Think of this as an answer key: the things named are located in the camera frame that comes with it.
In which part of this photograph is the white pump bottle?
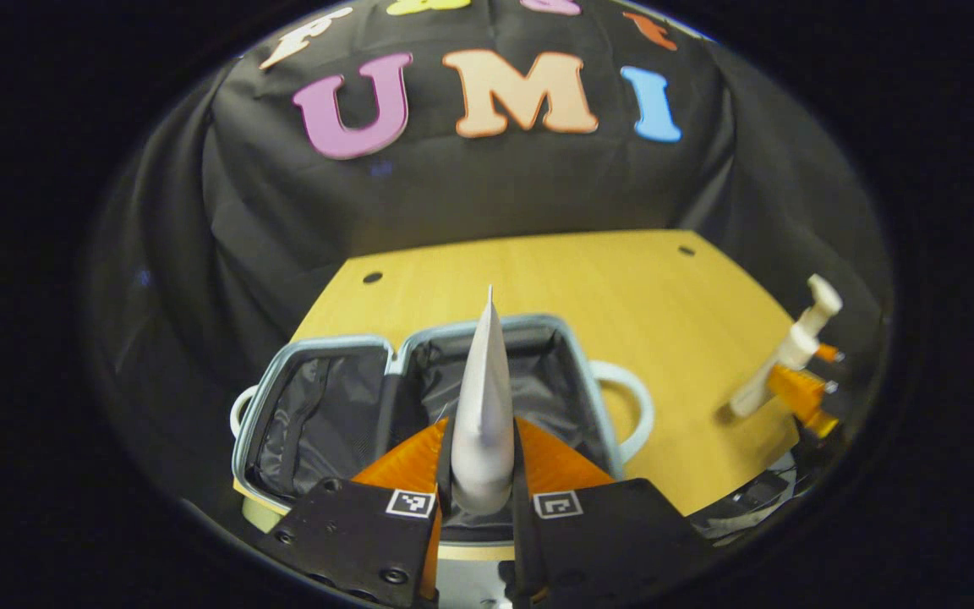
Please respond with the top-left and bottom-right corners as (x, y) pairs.
(728, 274), (844, 420)

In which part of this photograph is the black backdrop cloth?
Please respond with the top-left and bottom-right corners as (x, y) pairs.
(85, 0), (894, 475)

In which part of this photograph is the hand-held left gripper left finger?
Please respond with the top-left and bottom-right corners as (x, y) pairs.
(257, 416), (456, 608)

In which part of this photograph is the light blue suitcase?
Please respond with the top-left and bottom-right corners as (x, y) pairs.
(230, 313), (655, 563)

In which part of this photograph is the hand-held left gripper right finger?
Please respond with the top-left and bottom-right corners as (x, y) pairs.
(508, 416), (714, 609)

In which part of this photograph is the white skin care tube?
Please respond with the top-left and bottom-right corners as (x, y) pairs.
(450, 285), (516, 515)

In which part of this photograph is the dark equipment with cables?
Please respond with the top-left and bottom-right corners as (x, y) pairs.
(690, 453), (801, 542)

